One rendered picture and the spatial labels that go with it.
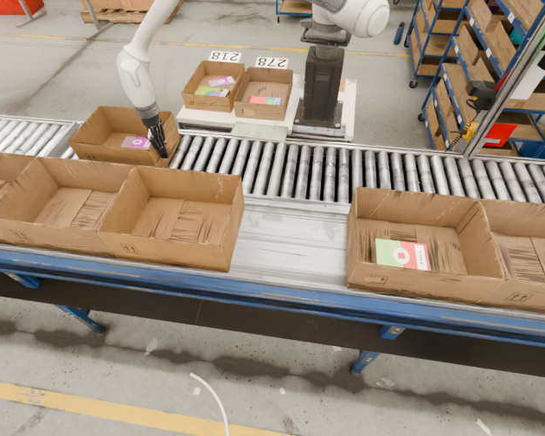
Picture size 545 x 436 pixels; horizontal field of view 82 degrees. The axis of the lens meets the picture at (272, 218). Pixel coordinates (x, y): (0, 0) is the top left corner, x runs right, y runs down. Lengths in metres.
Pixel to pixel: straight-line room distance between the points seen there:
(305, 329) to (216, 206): 0.58
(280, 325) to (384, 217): 0.56
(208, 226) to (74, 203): 0.55
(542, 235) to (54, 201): 1.82
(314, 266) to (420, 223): 0.43
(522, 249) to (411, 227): 0.37
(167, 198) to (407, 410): 1.52
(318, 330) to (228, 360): 0.75
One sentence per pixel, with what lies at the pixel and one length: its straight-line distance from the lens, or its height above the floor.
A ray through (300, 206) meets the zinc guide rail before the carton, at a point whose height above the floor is 0.89.
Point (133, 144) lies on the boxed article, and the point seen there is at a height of 0.77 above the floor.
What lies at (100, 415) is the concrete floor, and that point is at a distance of 2.04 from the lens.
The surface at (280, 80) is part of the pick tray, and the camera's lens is 2.14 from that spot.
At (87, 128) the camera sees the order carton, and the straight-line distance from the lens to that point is 1.82.
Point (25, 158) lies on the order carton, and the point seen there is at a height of 1.03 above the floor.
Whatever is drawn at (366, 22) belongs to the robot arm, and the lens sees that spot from 1.39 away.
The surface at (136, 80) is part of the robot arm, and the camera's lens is 1.34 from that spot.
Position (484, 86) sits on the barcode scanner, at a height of 1.09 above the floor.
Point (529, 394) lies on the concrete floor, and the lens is 2.23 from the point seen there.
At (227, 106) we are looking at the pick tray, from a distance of 1.90.
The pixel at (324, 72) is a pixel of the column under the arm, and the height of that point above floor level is 1.04.
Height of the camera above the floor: 1.82
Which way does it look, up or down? 53 degrees down
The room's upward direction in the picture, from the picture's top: 2 degrees counter-clockwise
